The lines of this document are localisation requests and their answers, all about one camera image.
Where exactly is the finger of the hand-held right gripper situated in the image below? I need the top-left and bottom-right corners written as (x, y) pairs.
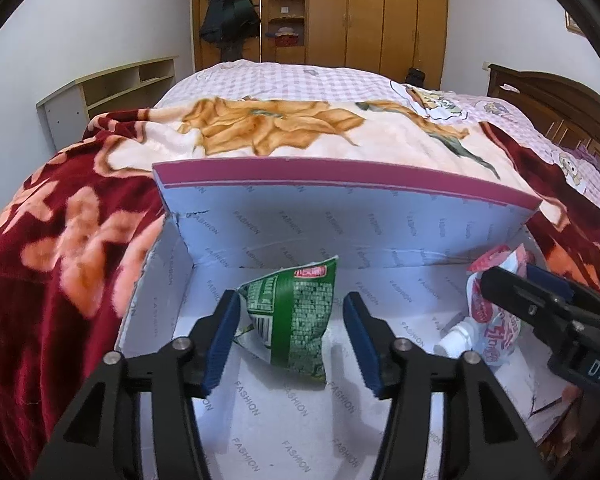
top-left (480, 266), bottom-right (588, 343)
top-left (525, 261), bottom-right (600, 318)

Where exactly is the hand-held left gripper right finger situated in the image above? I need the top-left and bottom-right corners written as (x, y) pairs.
top-left (343, 291), bottom-right (551, 480)

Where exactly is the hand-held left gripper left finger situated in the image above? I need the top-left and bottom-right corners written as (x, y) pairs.
top-left (32, 290), bottom-right (241, 480)

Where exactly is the pink spouted drink pouch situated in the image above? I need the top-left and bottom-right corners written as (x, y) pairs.
top-left (434, 244), bottom-right (538, 367)

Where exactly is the green snack packet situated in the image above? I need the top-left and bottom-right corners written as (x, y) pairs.
top-left (235, 256), bottom-right (340, 383)

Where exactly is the pink cardboard box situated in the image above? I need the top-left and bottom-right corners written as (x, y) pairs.
top-left (115, 156), bottom-right (568, 480)

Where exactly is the dark wooden headboard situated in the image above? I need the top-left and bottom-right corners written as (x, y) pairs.
top-left (487, 63), bottom-right (600, 171)

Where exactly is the red floral blanket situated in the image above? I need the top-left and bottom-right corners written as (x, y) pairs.
top-left (0, 97), bottom-right (600, 480)

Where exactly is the pink checkered bed sheet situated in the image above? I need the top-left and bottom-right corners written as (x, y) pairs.
top-left (155, 59), bottom-right (600, 221)

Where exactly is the low open shelf unit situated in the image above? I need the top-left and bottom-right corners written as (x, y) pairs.
top-left (36, 56), bottom-right (178, 147)

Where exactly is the wooden wardrobe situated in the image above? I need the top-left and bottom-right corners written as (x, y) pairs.
top-left (172, 0), bottom-right (449, 88)

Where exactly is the black hanging jacket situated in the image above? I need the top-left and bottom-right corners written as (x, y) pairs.
top-left (199, 0), bottom-right (231, 47)

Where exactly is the dark green hanging jacket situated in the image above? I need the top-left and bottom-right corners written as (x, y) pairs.
top-left (223, 0), bottom-right (261, 41)

